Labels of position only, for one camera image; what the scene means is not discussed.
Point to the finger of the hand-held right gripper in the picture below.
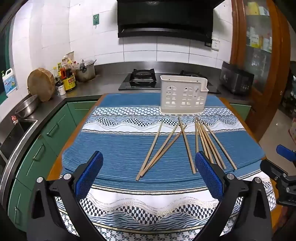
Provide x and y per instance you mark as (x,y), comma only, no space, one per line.
(286,151)
(272,170)

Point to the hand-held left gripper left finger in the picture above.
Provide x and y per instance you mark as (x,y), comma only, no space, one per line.
(90,176)

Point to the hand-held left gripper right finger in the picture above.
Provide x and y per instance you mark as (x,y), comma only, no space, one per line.
(208,176)

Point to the spread of wooden chopsticks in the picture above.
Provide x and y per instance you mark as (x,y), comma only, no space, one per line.
(185,143)

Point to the white plastic utensil holder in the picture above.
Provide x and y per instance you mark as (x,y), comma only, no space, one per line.
(182,110)

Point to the blue patterned tablecloth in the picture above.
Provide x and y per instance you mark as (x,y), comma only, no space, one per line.
(115,143)

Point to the wooden glass door cabinet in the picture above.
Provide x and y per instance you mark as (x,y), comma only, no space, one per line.
(272,92)

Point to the green kitchen cabinet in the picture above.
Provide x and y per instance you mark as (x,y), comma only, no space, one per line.
(240,111)
(55,125)

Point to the steel kitchen sink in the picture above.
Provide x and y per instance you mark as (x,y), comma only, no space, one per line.
(16,132)

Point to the black rice cooker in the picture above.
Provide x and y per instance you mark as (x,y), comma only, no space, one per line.
(235,78)

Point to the small white jar black lid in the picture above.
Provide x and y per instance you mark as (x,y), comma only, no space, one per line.
(60,89)

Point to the metal basin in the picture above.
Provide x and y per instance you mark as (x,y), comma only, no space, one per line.
(26,106)

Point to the small red white object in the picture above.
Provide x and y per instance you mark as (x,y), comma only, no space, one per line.
(14,119)

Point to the yellow label sauce bottle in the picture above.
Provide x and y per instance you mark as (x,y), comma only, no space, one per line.
(69,82)

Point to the dark kitchen countertop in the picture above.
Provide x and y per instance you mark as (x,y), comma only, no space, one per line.
(108,78)

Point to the black gas cooktop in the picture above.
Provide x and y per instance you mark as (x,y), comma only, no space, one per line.
(129,84)

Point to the metal pressure cooker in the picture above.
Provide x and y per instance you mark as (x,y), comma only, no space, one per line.
(86,73)

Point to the round wooden chopping block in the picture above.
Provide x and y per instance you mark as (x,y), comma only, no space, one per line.
(40,83)

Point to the yellow cap bottle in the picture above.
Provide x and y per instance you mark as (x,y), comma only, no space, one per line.
(55,73)

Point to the dark sauce bottle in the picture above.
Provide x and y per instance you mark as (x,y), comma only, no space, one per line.
(62,70)

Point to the seasoning bag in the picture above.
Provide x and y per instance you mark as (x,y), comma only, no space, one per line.
(69,58)

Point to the detergent jug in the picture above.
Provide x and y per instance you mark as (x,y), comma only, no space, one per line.
(9,84)

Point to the black range hood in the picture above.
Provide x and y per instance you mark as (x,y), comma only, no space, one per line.
(161,18)

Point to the white wall socket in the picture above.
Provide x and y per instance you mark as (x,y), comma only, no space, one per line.
(215,45)

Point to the green wall hook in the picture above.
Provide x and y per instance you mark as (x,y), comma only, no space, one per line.
(96,19)

